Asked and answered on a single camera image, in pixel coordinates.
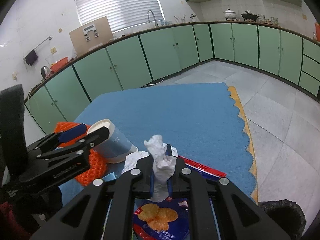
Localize orange foam net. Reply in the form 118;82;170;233
54;121;107;186

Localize white paper cup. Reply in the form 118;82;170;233
87;119;138;164

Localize red blue snack wrapper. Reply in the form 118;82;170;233
178;155;227;181

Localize blue biscuit snack bag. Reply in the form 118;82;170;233
132;197;189;239

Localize white tissue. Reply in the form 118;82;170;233
121;135;178;203

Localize small light blue carton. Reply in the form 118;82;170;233
102;172;117;181

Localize green lower kitchen cabinets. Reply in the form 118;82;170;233
24;22;319;133

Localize black lined trash bin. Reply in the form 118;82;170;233
258;199;306;239

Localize electric kettle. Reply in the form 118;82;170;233
40;66;52;80

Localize orange plastic basket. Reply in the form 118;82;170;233
50;57;68;73

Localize dark hanging towel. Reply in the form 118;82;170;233
24;49;38;66

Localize blue table mat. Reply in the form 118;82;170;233
75;83;257;196

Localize cardboard box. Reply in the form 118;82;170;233
69;17;113;56

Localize chrome faucet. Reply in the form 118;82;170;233
147;9;159;28

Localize window blinds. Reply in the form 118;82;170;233
74;0;164;32

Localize black wok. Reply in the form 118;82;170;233
241;10;258;22

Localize white cooking pot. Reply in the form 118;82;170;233
223;8;238;21

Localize orange thermos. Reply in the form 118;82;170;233
315;22;320;42

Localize wall towel rail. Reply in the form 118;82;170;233
28;35;53;54

